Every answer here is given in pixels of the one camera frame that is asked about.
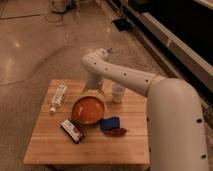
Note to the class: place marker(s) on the clear plastic bottle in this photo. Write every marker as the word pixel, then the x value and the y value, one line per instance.
pixel 58 97

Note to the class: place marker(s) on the dark snack box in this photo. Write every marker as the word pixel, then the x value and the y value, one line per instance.
pixel 72 130

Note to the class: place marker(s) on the long counter ledge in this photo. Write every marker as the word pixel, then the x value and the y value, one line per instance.
pixel 173 55

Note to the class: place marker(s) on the dark red snack packet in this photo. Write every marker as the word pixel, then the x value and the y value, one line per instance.
pixel 116 132

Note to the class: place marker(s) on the wooden table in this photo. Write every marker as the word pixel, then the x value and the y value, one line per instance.
pixel 50 144

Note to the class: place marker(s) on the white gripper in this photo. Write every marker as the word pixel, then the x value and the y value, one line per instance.
pixel 93 82

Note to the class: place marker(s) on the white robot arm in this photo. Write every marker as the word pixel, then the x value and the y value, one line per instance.
pixel 175 121

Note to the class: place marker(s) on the black floor plate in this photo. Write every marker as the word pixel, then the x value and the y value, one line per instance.
pixel 122 24

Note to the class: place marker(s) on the white object on floor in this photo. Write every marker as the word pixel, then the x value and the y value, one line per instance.
pixel 62 6

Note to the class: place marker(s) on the orange ceramic bowl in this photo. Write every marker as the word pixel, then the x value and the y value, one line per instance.
pixel 88 110

